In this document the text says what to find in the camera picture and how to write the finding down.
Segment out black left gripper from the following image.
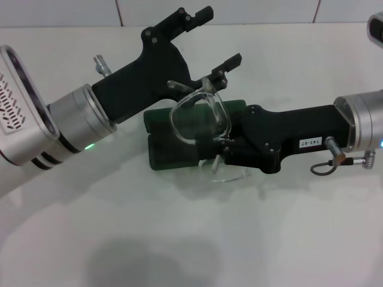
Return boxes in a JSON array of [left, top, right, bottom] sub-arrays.
[[90, 5, 243, 124]]

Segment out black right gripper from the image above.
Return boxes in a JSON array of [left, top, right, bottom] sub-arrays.
[[223, 103, 351, 175]]

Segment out clear plastic glasses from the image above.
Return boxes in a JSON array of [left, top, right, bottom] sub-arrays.
[[166, 75, 251, 184]]

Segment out green glasses case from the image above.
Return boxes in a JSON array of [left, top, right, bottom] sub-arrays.
[[142, 99, 248, 172]]

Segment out right gripper silver connector plug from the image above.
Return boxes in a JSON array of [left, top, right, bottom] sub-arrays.
[[324, 135, 345, 164]]

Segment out gripper silver connector plug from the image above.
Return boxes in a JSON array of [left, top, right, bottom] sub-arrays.
[[93, 54, 112, 78], [324, 135, 345, 164]]

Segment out left gripper silver connector plug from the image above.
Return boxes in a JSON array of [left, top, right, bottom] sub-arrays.
[[93, 54, 112, 78]]

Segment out right gripper thin cable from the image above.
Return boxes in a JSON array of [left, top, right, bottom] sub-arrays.
[[310, 150, 376, 178]]

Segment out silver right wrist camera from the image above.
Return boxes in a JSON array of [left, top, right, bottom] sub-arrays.
[[367, 11, 383, 50]]

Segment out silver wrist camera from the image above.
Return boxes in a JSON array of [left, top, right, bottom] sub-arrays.
[[0, 44, 61, 167], [367, 11, 383, 50]]

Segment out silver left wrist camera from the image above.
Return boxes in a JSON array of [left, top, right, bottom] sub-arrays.
[[0, 44, 61, 167]]

